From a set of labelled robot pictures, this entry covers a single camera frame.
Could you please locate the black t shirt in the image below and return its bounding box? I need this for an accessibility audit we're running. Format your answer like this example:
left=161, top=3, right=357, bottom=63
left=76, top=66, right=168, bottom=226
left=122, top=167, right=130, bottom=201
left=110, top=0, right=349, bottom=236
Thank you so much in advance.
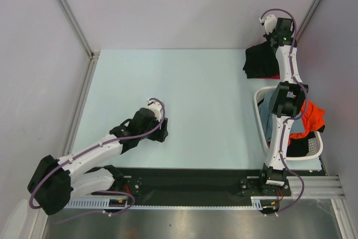
left=243, top=41, right=280, bottom=79

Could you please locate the white laundry basket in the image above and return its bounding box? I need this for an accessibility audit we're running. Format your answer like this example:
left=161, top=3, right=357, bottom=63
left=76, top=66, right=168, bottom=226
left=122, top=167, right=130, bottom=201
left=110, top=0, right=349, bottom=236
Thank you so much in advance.
left=253, top=86, right=323, bottom=161

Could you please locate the folded red t shirt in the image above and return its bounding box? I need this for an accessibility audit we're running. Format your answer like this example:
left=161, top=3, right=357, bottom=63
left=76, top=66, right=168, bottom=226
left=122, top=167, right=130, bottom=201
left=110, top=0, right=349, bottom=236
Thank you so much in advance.
left=259, top=74, right=280, bottom=79

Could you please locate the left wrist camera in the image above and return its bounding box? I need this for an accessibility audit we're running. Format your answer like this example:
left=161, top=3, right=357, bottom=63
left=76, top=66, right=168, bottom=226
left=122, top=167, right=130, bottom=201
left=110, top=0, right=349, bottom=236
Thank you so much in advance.
left=147, top=99, right=162, bottom=120

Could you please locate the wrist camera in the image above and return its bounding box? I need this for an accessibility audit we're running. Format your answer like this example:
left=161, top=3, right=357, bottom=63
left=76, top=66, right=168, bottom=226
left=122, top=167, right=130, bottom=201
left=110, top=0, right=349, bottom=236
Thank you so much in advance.
left=147, top=99, right=162, bottom=120
left=259, top=15, right=277, bottom=34

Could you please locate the black garment in basket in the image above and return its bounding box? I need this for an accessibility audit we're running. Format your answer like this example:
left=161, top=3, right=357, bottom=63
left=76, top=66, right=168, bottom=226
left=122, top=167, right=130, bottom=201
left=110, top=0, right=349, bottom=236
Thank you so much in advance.
left=286, top=125, right=325, bottom=158

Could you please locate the white cable duct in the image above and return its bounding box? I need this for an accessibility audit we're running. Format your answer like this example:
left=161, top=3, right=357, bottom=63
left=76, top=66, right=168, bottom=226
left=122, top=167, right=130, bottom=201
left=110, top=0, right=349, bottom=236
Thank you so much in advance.
left=64, top=197, right=278, bottom=210

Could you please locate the orange t shirt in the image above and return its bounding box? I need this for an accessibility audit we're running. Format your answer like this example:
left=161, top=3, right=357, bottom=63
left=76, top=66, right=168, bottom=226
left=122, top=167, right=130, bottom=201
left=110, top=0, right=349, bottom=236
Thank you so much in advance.
left=288, top=101, right=326, bottom=145

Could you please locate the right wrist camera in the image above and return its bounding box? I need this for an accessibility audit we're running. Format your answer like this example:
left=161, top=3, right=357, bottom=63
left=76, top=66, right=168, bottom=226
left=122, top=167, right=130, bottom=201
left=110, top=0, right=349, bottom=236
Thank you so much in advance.
left=259, top=15, right=277, bottom=34

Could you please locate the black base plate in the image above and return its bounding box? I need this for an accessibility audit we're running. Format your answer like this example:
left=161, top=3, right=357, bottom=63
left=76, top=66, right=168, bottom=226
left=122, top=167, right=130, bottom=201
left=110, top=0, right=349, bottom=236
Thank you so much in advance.
left=83, top=166, right=327, bottom=207

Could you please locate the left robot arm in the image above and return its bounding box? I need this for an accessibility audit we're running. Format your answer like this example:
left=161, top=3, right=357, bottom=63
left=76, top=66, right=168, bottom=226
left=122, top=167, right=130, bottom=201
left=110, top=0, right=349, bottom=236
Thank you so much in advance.
left=27, top=99, right=168, bottom=215

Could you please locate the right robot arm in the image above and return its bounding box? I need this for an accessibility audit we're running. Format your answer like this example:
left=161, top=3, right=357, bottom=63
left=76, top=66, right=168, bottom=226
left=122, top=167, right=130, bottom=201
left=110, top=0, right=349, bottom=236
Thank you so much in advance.
left=258, top=15, right=308, bottom=195

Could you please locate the aluminium frame rail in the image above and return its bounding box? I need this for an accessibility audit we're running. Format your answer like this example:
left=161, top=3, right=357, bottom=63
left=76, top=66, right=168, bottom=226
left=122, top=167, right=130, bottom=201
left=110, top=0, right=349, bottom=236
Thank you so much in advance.
left=288, top=176, right=345, bottom=199

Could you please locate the grey blue t shirt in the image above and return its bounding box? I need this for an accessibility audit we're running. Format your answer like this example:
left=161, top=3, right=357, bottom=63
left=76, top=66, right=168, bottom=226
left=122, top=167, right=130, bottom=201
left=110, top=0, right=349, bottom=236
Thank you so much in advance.
left=258, top=91, right=305, bottom=142

